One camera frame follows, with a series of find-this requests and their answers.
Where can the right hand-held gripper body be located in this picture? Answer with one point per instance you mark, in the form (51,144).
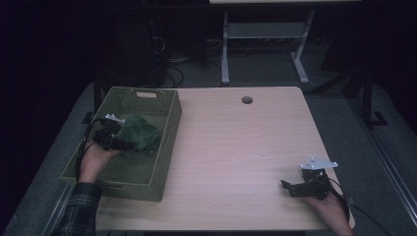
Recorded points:
(313,188)

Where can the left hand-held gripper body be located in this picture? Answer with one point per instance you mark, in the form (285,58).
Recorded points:
(106,139)

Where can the green fleece pet garment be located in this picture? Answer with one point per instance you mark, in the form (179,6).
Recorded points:
(141,134)

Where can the green woven basket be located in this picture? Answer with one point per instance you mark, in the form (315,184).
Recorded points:
(144,170)

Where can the person's left hand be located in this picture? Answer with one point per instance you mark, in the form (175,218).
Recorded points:
(95,162)

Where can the person's right hand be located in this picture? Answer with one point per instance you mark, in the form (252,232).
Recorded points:
(336,213)

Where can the grey tape strip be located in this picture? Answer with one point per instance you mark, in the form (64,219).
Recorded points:
(350,200)

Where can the black stand leg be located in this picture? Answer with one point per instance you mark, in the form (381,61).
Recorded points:
(97,95)
(368,98)

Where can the metal floor rail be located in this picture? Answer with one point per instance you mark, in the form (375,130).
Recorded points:
(57,209)
(387,164)

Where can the grey metal stand frame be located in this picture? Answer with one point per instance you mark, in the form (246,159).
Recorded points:
(264,30)

